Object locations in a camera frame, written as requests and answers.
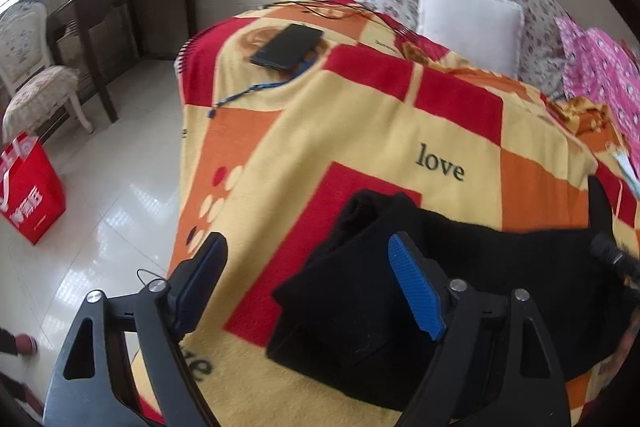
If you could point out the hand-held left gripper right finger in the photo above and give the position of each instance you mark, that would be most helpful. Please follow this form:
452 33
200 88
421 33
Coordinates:
416 289

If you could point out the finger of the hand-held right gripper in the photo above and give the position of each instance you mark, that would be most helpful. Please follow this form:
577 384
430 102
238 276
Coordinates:
612 254

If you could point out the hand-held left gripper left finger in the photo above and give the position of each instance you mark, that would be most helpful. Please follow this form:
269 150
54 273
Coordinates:
201 277

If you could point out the black pants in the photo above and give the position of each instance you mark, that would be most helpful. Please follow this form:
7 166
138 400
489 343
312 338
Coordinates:
355 307

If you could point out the blue face mask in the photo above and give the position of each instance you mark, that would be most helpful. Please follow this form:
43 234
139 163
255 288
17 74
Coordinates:
627 167

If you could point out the printed checkered blanket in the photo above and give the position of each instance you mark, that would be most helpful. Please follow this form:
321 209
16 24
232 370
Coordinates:
350 132

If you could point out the red shopping bag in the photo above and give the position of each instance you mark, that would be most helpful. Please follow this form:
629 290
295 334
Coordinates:
30 202

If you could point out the person's pink slipper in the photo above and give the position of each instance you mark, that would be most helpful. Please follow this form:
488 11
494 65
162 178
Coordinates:
26 343

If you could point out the pink penguin print garment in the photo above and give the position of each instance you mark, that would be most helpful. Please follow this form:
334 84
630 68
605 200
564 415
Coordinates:
600 67

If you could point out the black phone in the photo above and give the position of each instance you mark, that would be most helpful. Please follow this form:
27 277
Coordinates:
287 47

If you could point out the white floral chair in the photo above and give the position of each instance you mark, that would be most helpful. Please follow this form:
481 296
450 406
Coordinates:
40 82

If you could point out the white pillow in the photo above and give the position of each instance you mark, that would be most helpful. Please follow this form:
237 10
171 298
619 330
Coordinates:
470 22

